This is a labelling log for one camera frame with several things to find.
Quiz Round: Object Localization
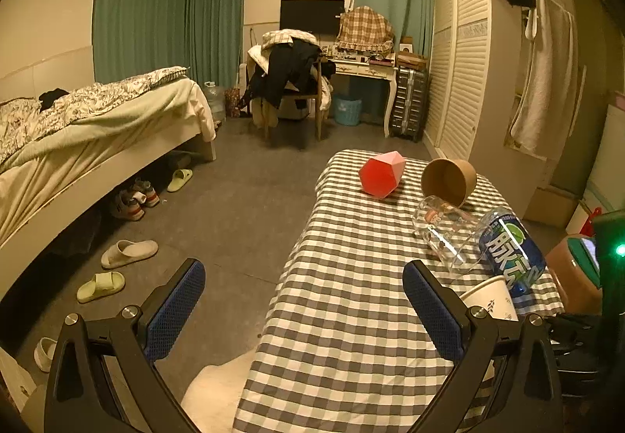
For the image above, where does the green slipper near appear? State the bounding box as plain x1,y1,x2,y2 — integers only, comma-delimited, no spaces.
76,271,126,304

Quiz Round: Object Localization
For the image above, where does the green curtain left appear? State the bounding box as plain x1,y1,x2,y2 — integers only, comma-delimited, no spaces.
92,0,244,88

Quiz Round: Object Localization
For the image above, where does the cardboard box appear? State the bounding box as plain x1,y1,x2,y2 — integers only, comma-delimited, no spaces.
523,187,579,228

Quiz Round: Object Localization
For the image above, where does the bed with floral bedding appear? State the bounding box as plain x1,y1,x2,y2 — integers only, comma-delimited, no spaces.
1,67,216,292

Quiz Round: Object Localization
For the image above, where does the wooden chair with clothes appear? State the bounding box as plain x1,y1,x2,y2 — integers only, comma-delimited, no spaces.
237,29,337,137

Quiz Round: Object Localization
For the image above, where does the pink faceted cup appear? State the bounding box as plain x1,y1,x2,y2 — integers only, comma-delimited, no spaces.
359,151,406,198

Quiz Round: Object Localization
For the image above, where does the white slipper lower left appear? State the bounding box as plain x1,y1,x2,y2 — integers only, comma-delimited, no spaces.
33,337,57,374

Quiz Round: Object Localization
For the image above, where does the white slipper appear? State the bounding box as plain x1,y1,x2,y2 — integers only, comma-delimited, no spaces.
101,239,159,269
33,337,57,374

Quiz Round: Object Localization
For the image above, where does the pink basin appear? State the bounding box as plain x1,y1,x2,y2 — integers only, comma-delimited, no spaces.
612,91,625,110

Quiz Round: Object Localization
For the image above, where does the dark ribbed suitcase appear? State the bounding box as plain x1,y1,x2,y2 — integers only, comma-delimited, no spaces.
389,67,429,141

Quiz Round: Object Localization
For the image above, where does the white desk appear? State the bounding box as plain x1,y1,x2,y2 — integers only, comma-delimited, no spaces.
330,57,398,138

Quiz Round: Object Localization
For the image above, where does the white leaf-print paper cup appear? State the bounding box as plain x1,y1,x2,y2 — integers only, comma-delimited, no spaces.
461,275,518,321

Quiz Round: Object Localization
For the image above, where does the grey checkered tablecloth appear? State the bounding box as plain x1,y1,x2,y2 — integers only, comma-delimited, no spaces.
232,148,566,433

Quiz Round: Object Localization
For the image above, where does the white small refrigerator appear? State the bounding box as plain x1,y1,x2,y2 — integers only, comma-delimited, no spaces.
587,105,625,211

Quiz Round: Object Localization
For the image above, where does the teal laundry basket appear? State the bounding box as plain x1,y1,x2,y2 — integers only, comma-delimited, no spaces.
333,98,362,127

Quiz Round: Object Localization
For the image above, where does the black television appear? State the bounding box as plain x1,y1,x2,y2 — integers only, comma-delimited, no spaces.
280,0,345,37

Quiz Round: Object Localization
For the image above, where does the hanging white towel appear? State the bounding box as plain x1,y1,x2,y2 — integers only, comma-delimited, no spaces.
509,0,577,160

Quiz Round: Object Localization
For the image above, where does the sneaker pair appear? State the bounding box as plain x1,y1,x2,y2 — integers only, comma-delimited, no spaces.
109,177,160,221

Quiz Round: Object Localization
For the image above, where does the red bottle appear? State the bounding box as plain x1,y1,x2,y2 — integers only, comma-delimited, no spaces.
579,207,603,237

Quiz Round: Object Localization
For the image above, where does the green slipper under bed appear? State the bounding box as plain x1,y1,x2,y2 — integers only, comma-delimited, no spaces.
166,169,194,193

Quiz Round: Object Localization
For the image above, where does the white louvered wardrobe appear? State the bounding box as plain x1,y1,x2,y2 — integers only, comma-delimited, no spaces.
425,0,545,215

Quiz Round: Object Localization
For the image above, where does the brown kraft paper cup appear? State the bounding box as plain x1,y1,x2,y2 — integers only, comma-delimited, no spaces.
421,158,477,208

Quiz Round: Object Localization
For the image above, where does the large water jug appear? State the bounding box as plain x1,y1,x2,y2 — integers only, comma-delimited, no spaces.
202,81,227,124

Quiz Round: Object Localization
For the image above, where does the brown plastic stool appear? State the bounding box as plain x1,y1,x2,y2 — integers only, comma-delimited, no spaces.
546,235,602,315

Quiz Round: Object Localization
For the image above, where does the plaid cloth bundle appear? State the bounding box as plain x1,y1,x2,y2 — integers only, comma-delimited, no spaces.
336,6,395,58

